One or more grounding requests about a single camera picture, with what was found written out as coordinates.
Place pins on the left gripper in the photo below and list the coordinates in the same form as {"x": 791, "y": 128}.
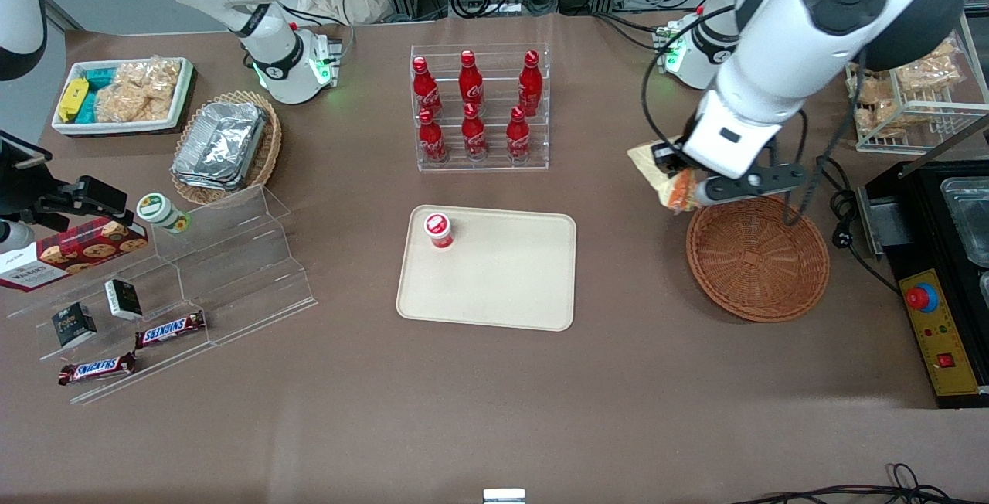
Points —
{"x": 666, "y": 153}

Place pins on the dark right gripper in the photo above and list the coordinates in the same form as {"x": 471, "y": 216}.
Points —
{"x": 29, "y": 193}

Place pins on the triangle sandwich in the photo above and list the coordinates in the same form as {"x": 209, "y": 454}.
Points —
{"x": 645, "y": 165}

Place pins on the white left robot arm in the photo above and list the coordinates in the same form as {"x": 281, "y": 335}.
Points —
{"x": 773, "y": 48}

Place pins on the aluminium foil tray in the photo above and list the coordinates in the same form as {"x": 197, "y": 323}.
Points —
{"x": 202, "y": 179}
{"x": 224, "y": 137}

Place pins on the round brown wicker basket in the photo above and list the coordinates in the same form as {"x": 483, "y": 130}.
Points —
{"x": 757, "y": 260}

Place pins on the oval light wicker basket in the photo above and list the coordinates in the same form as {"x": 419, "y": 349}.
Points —
{"x": 266, "y": 148}

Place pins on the beige plastic tray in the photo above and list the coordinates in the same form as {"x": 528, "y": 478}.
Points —
{"x": 502, "y": 280}

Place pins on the red cookie box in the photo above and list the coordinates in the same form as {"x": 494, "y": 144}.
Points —
{"x": 77, "y": 250}

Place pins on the green lid cup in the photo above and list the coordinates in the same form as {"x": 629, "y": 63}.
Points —
{"x": 158, "y": 209}

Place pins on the white rectangular snack bin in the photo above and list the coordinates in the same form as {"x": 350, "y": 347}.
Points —
{"x": 124, "y": 127}

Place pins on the teal snack pack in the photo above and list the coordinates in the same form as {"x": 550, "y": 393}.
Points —
{"x": 89, "y": 107}
{"x": 100, "y": 77}

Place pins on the small black box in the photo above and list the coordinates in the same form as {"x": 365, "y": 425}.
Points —
{"x": 124, "y": 299}
{"x": 75, "y": 325}

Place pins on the yellow snack pack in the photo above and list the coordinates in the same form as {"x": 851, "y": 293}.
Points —
{"x": 73, "y": 98}

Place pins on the clear bag of crackers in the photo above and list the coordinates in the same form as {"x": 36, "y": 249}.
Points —
{"x": 154, "y": 75}
{"x": 127, "y": 106}

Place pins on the red cola bottle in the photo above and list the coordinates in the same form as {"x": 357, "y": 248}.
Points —
{"x": 474, "y": 137}
{"x": 530, "y": 86}
{"x": 425, "y": 90}
{"x": 432, "y": 141}
{"x": 518, "y": 137}
{"x": 470, "y": 83}

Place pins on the Snickers chocolate bar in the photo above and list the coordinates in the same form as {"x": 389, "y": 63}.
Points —
{"x": 96, "y": 369}
{"x": 170, "y": 330}

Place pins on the clear acrylic stepped shelf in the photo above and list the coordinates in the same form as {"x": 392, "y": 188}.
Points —
{"x": 247, "y": 272}

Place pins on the clear acrylic bottle rack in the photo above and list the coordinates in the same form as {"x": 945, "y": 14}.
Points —
{"x": 483, "y": 164}

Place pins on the bagged fried snack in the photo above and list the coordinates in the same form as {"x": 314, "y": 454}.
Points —
{"x": 931, "y": 71}
{"x": 871, "y": 90}
{"x": 881, "y": 119}

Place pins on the red lid cup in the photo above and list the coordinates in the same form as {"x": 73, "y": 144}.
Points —
{"x": 438, "y": 227}

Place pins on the black sealing machine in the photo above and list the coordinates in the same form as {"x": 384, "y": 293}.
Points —
{"x": 919, "y": 218}

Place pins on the grey metal lever bar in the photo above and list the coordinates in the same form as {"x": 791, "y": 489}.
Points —
{"x": 943, "y": 144}

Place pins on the red emergency stop button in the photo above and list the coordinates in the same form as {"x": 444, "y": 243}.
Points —
{"x": 919, "y": 297}

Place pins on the clear plastic container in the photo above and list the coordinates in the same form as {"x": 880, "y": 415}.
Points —
{"x": 966, "y": 222}
{"x": 985, "y": 289}

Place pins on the yellow control panel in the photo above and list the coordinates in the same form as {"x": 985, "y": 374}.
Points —
{"x": 939, "y": 334}

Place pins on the small white object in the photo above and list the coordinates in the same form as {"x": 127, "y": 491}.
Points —
{"x": 504, "y": 497}

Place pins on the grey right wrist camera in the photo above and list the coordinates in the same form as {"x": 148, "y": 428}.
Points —
{"x": 15, "y": 236}

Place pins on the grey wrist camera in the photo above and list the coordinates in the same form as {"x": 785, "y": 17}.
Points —
{"x": 15, "y": 236}
{"x": 753, "y": 183}

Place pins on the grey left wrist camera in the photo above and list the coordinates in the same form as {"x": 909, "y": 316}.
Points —
{"x": 753, "y": 183}

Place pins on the red rocker switch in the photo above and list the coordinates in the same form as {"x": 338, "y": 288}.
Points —
{"x": 946, "y": 360}

